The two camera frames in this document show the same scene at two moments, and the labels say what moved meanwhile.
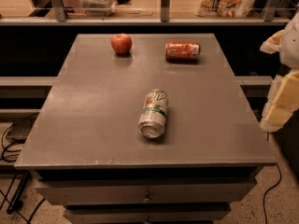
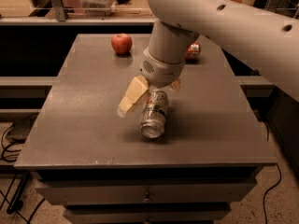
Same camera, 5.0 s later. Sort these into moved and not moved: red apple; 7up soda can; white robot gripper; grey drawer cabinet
Moved: white robot gripper
Not moved: red apple; 7up soda can; grey drawer cabinet
